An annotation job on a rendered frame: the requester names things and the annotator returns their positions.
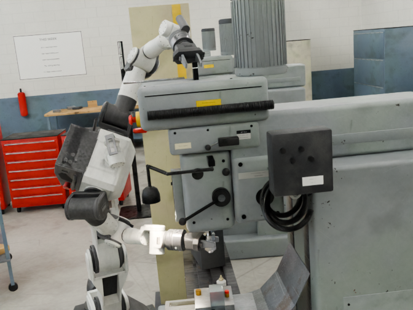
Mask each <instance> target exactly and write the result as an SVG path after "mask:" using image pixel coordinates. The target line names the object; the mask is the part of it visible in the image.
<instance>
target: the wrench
mask: <svg viewBox="0 0 413 310"><path fill-rule="evenodd" d="M178 79H185V77H174V78H166V79H153V80H145V81H132V82H123V84H134V83H142V82H155V81H169V80H178Z"/></svg>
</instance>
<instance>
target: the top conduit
mask: <svg viewBox="0 0 413 310"><path fill-rule="evenodd" d="M267 109H274V101H273V100H267V101H252V102H244V103H243V102H242V103H234V104H233V103H232V104H223V105H212V106H211V105H210V106H202V107H201V106H200V107H190V108H180V109H179V108H178V109H177V108H175V109H168V110H167V109H166V110H156V111H155V110H154V111H147V119H148V120H150V121H151V120H159V119H160V120H161V119H169V118H170V119H171V118H182V117H193V116H194V117H195V116H203V115H204V116H205V115H214V114H222V113H223V114H225V113H226V114H227V113H237V112H249V111H257V110H258V111H259V110H267Z"/></svg>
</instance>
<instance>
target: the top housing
mask: <svg viewBox="0 0 413 310"><path fill-rule="evenodd" d="M137 97H138V106H139V112H140V123H141V128H142V129H143V130H145V131H151V130H163V129H177V128H184V127H197V126H204V125H216V124H230V123H236V122H249V121H262V120H266V119H267V118H268V117H269V109H267V110H259V111H258V110H257V111H249V112H237V113H227V114H226V113H225V114H223V113H222V114H214V115H205V116H204V115H203V116H195V117H194V116H193V117H182V118H171V119H170V118H169V119H161V120H160V119H159V120H151V121H150V120H148V117H147V111H154V110H155V111H156V110H166V109H167V110H168V109H175V108H177V109H178V108H179V109H180V108H190V107H200V106H201V107H202V106H210V105H211V106H212V105H223V104H232V103H233V104H234V103H242V102H243V103H244V102H252V101H267V100H269V98H268V86H267V79H266V78H265V77H263V76H251V77H238V76H236V75H235V74H231V75H224V76H210V77H199V79H198V80H193V78H189V79H178V80H169V81H155V82H144V83H142V84H141V85H140V87H139V89H138V91H137Z"/></svg>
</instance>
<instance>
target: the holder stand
mask: <svg viewBox="0 0 413 310"><path fill-rule="evenodd" d="M214 233H215V236H217V237H219V242H216V250H214V252H213V253H208V252H207V251H206V250H205V248H202V249H201V251H200V252H195V251H193V250H191V254H192V255H193V256H194V258H195V260H196V261H197V263H198V264H199V266H200V267H201V269H202V270H204V269H210V268H216V267H220V266H225V265H226V260H225V251H224V236H223V229H222V230H216V231H214Z"/></svg>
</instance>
